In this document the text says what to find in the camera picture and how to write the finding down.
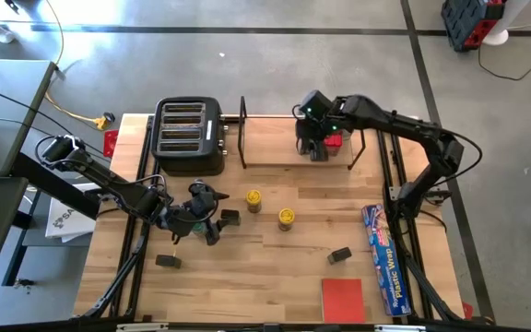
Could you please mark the red square mat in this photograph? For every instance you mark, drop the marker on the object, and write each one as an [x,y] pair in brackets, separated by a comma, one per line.
[343,299]

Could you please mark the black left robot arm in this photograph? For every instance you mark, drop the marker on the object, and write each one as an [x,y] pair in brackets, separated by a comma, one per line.
[109,184]

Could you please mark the small black block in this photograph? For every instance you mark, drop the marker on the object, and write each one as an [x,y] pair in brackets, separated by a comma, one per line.
[339,255]
[168,261]
[231,216]

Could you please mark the wooden shelf black metal frame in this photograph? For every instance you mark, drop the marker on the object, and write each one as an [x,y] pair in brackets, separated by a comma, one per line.
[293,143]

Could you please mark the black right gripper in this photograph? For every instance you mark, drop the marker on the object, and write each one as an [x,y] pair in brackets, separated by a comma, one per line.
[314,131]

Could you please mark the white printed paper box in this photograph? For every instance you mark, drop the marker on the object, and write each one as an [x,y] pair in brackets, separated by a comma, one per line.
[67,221]

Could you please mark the silver metal bracket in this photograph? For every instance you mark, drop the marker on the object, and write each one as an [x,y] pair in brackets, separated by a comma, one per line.
[141,327]
[399,328]

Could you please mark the blue plastic wrap box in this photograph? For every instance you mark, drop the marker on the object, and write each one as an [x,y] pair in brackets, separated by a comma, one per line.
[387,258]

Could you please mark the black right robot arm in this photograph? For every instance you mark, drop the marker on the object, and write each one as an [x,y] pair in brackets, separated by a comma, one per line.
[408,126]

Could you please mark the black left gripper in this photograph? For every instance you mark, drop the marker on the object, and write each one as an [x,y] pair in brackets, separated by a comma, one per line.
[185,216]

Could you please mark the black four-slot toaster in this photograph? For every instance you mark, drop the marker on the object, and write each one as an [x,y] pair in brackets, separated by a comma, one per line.
[187,133]

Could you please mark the white pedestal base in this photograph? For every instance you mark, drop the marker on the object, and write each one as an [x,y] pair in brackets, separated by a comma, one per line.
[500,27]

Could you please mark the red lid spice tin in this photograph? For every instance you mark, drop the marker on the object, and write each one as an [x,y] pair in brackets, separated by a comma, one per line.
[333,142]

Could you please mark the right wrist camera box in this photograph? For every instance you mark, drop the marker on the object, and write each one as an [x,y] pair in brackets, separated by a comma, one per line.
[314,103]

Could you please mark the small black floor bracket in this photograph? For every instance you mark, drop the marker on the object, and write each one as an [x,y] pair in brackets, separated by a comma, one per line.
[22,282]

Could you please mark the black and red storage crate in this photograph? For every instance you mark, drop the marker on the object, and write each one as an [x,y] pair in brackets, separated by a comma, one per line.
[470,23]

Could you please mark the yellow lid spice jar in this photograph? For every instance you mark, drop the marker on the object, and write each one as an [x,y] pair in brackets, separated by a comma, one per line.
[253,200]
[286,219]

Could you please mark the red corner plate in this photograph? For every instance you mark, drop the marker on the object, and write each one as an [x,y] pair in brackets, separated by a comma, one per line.
[467,310]
[110,143]

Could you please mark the gray side table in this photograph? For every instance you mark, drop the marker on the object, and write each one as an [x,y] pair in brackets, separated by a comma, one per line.
[3,115]

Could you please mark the black table frame rail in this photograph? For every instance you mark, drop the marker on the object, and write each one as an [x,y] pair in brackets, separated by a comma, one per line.
[127,258]
[413,276]

